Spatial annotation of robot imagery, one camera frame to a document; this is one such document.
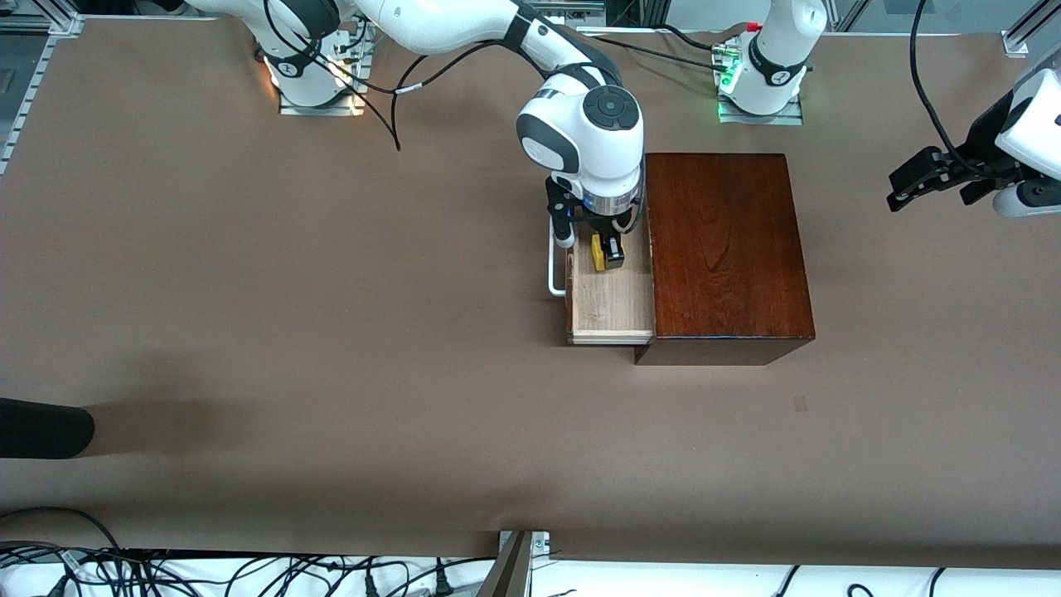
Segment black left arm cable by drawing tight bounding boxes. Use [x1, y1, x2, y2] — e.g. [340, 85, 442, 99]
[908, 0, 1000, 177]

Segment perforated aluminium rail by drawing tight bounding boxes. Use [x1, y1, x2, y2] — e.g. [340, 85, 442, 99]
[0, 35, 56, 177]

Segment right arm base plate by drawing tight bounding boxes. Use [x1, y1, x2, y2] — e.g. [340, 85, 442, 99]
[278, 25, 371, 118]

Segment aluminium frame profile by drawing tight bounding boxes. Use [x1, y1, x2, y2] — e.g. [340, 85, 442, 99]
[1010, 0, 1061, 49]

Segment dark brown wooden cabinet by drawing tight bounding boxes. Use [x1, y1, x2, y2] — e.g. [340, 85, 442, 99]
[634, 153, 817, 366]

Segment arched black cable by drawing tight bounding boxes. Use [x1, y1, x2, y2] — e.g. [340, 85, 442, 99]
[0, 506, 125, 555]

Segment brown table cover sheet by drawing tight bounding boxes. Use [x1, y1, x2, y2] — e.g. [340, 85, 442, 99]
[0, 17, 1061, 573]

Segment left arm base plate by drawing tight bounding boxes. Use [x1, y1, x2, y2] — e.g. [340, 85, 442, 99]
[718, 50, 807, 128]

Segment long black base cable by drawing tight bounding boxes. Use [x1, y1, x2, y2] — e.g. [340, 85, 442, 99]
[590, 35, 720, 69]

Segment light wood drawer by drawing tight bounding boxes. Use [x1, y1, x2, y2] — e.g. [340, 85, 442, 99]
[566, 217, 658, 347]

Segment black padded cylinder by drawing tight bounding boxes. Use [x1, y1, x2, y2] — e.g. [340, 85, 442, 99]
[0, 397, 96, 460]

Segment silver mounting bracket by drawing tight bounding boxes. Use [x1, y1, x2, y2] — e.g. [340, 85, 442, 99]
[497, 530, 553, 559]

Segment tangled black cables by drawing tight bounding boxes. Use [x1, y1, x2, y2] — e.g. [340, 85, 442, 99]
[0, 541, 498, 597]

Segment white metal drawer handle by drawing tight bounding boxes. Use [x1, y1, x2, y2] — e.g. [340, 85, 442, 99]
[548, 217, 572, 298]

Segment aluminium profile post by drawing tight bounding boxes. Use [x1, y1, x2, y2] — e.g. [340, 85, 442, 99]
[476, 531, 533, 597]

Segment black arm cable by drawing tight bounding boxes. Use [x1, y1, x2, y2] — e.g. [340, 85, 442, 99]
[262, 0, 531, 153]
[908, 0, 1000, 177]

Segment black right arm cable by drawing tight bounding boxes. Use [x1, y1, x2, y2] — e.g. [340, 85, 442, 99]
[262, 0, 531, 153]

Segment short black base cable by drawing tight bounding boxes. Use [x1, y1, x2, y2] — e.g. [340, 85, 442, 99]
[657, 23, 724, 52]

